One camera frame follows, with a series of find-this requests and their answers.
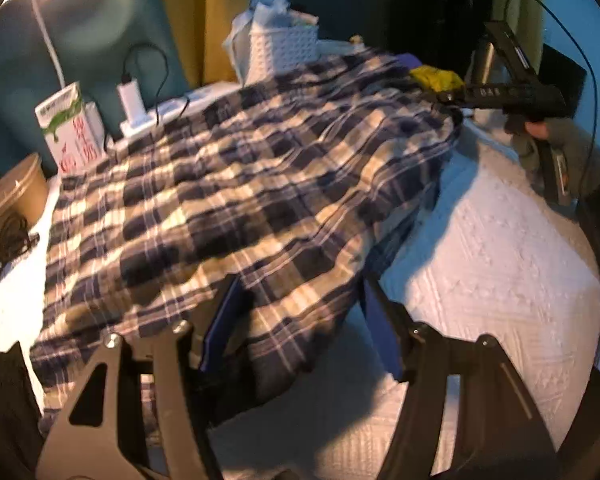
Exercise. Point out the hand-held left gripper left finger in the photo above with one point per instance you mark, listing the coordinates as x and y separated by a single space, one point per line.
220 322

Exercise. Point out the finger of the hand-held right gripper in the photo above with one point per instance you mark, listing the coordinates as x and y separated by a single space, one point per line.
480 96

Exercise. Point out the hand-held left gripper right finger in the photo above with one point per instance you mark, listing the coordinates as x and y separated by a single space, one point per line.
380 327

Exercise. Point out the plaid flannel shirt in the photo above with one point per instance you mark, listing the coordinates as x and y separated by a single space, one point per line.
230 185

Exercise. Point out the person's right forearm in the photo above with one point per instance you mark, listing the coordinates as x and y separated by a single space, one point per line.
577 152

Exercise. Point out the person's right hand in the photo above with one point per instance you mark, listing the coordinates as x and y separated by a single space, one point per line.
537 129

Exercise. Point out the steel thermos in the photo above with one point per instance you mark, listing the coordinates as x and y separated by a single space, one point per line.
480 62

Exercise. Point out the yellow plush toy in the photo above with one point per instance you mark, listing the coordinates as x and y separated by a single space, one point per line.
437 79

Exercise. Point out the black monitor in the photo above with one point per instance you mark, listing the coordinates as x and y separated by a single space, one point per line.
565 75

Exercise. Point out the purple cloth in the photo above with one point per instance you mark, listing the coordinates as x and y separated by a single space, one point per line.
409 60

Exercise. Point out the white quilted bedspread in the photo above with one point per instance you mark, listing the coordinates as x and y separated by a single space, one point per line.
505 260

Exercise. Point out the white plastic basket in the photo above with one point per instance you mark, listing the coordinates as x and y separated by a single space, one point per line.
265 7
285 52

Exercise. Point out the white power strip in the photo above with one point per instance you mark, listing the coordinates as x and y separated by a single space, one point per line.
142 125

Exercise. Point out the black cloth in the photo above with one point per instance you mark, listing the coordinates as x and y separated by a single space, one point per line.
5 410

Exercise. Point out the white charger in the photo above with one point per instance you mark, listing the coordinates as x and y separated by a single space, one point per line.
130 100

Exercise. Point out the white milk carton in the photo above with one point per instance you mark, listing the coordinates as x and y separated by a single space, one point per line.
70 130

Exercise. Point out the brown plastic bowl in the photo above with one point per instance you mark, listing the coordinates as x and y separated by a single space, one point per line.
10 195

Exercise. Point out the grey curtain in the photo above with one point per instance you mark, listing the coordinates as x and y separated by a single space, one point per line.
95 25

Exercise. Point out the white desk lamp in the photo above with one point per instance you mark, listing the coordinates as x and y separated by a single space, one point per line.
45 30

